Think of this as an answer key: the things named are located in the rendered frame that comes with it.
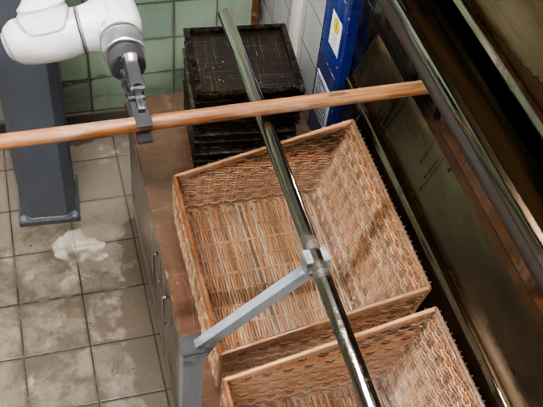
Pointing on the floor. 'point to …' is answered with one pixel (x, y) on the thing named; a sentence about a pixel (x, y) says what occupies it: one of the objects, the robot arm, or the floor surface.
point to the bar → (191, 384)
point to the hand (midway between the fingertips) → (142, 123)
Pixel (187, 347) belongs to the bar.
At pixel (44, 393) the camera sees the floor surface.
